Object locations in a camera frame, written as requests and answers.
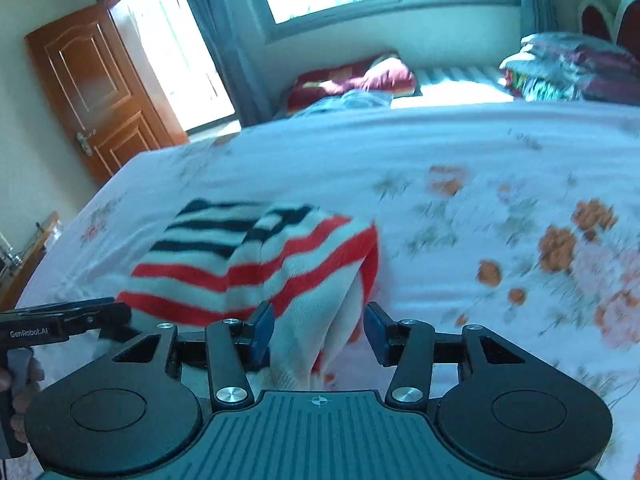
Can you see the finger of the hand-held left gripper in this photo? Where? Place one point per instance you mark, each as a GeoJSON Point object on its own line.
{"type": "Point", "coordinates": [112, 317]}

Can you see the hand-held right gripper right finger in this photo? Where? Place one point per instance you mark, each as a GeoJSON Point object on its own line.
{"type": "Point", "coordinates": [376, 332]}

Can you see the red headboard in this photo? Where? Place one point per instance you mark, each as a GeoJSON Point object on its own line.
{"type": "Point", "coordinates": [595, 17]}

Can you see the stack of folded bedding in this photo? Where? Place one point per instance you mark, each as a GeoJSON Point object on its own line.
{"type": "Point", "coordinates": [575, 67]}

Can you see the striped knit sweater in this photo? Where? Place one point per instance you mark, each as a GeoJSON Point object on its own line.
{"type": "Point", "coordinates": [280, 270]}

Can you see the maroon pillow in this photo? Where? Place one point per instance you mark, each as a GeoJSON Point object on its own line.
{"type": "Point", "coordinates": [385, 77]}

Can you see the brown wooden door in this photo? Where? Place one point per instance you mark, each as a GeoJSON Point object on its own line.
{"type": "Point", "coordinates": [100, 95]}

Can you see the striped mattress cover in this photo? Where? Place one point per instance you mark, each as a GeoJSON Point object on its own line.
{"type": "Point", "coordinates": [450, 82]}

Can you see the glass balcony door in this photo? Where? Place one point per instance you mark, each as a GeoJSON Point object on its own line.
{"type": "Point", "coordinates": [170, 50]}

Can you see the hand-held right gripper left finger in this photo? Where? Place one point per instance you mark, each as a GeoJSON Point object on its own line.
{"type": "Point", "coordinates": [262, 332]}

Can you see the floral bed sheet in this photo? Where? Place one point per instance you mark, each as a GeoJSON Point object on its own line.
{"type": "Point", "coordinates": [450, 150]}

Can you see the person's left hand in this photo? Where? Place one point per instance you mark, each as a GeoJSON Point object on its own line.
{"type": "Point", "coordinates": [32, 375]}

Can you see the blue cloth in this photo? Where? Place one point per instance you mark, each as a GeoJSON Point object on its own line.
{"type": "Point", "coordinates": [350, 100]}

